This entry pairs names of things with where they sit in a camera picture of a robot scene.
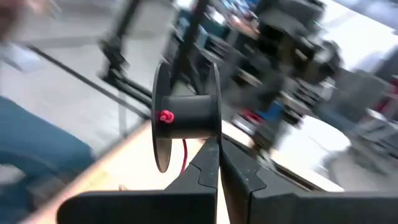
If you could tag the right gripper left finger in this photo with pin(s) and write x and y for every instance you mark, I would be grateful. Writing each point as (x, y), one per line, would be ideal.
(155, 208)

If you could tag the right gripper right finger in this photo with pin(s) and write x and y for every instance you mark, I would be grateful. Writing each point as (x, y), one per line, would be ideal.
(280, 208)

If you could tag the black frame upright post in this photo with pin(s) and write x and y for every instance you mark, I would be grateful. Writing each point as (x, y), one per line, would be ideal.
(189, 46)

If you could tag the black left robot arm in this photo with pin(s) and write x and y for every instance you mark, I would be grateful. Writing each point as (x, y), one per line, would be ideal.
(280, 62)

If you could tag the person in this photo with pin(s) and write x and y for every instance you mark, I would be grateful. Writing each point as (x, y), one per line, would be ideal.
(37, 140)

